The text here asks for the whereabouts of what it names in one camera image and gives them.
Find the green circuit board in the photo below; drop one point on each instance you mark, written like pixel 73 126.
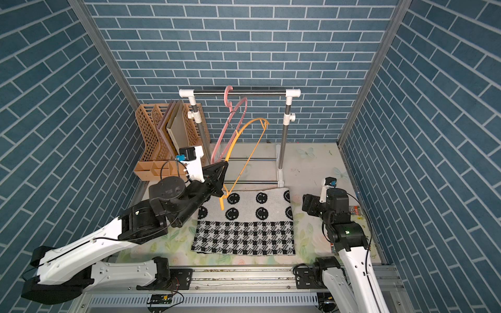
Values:
pixel 160 299

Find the floral table mat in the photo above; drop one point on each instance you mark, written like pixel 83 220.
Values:
pixel 304 168

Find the colourful children's picture book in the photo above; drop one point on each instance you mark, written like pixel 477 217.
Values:
pixel 354 211

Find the houndstooth black white scarf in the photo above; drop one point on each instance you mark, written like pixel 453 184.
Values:
pixel 245 238

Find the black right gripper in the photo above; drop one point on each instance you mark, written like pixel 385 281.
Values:
pixel 311 200

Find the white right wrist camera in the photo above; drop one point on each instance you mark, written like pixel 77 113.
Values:
pixel 329 183

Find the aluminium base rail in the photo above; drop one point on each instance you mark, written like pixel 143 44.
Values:
pixel 285 288

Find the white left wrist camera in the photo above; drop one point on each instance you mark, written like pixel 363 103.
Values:
pixel 191 159

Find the beige book in organizer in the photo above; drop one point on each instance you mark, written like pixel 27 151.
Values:
pixel 176 127

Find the pink plastic hanger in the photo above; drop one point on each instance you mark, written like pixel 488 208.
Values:
pixel 240 107

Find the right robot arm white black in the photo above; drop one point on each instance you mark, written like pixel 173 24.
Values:
pixel 351 281

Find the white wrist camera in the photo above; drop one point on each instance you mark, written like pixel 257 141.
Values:
pixel 329 183
pixel 191 159

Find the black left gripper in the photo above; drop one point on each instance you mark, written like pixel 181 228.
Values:
pixel 211 178

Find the smiley face knit scarf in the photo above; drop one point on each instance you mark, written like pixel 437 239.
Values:
pixel 272 205

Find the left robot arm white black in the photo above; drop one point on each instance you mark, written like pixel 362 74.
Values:
pixel 65 273

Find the peach plastic desk organizer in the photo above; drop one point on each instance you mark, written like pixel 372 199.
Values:
pixel 151 167

